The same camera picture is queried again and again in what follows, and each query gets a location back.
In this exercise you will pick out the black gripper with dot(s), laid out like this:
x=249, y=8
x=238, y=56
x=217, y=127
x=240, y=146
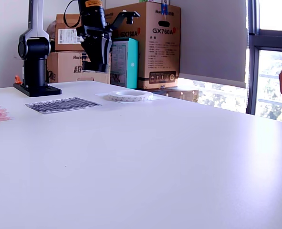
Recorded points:
x=95, y=32

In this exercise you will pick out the white tape roll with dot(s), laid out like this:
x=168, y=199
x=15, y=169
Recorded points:
x=131, y=97

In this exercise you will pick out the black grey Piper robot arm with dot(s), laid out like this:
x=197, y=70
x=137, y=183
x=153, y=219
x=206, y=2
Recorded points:
x=35, y=69

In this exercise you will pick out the teal box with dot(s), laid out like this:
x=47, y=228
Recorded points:
x=131, y=66

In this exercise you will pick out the cardboard box with shipping label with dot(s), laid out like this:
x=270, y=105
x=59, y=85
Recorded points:
x=66, y=35

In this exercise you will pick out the cardboard box with blue print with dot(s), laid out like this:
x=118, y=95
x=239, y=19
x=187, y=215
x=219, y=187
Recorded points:
x=62, y=66

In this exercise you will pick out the grey plastic bag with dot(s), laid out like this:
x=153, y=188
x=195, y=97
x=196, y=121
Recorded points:
x=51, y=29

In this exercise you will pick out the tall GX760A cardboard box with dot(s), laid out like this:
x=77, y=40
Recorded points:
x=155, y=59

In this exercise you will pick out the black scribbled paper sheet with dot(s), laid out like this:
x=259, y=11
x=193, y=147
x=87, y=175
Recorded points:
x=64, y=105

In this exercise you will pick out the blank white paper sheet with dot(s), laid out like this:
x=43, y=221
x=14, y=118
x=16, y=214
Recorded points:
x=157, y=97

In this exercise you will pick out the orange clamp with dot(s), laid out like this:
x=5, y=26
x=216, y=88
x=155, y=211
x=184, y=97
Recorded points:
x=17, y=80

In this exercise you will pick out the black printed box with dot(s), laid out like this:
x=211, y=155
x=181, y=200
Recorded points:
x=179, y=94

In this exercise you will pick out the red scribbled paper sheet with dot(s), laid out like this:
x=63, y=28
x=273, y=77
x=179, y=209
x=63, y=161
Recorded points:
x=4, y=114

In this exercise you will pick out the grey roller blind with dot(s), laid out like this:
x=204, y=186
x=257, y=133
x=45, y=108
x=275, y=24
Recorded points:
x=214, y=35

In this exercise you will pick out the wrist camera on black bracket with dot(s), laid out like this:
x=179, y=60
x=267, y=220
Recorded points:
x=126, y=16

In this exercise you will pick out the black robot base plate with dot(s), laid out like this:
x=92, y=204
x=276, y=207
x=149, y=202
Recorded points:
x=43, y=91

